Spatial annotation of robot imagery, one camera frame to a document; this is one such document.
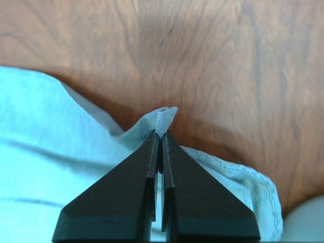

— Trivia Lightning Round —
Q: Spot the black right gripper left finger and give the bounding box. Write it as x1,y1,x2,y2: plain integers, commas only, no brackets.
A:
52,131,159,242

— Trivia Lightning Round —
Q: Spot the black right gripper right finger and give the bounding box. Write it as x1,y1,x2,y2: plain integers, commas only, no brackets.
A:
160,131,261,242

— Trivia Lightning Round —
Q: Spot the grey long sleeve shirt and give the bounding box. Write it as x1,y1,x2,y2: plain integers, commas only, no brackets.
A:
0,65,284,242

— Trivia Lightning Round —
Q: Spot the white plastic laundry basket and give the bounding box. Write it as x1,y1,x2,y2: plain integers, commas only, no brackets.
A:
281,195,323,242

